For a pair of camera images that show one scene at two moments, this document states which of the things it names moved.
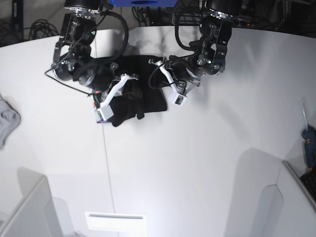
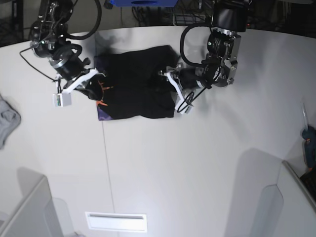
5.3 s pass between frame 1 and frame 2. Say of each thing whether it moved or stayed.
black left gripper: moved
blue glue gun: stayed
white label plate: stayed
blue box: stayed
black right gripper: moved
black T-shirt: moved
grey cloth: stayed
